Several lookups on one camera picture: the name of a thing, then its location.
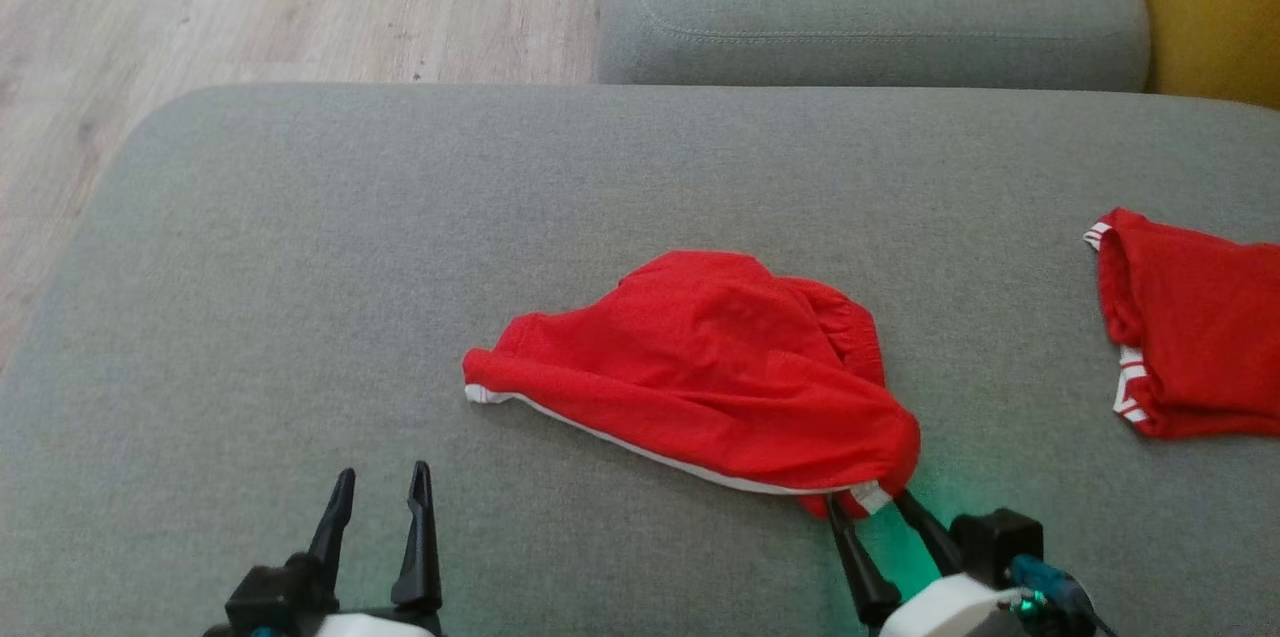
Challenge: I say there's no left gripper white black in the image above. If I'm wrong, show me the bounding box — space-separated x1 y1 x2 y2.
204 460 447 637

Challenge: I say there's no large grey sofa seat cushion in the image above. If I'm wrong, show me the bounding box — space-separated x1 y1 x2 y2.
0 83 1280 637

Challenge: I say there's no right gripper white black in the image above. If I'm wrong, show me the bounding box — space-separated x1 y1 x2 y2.
824 488 1102 637

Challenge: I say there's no red mesh shorts white stripe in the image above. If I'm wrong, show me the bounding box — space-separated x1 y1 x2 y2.
461 249 923 521

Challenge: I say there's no red jersey with number 23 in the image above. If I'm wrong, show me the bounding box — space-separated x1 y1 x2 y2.
1083 206 1280 441

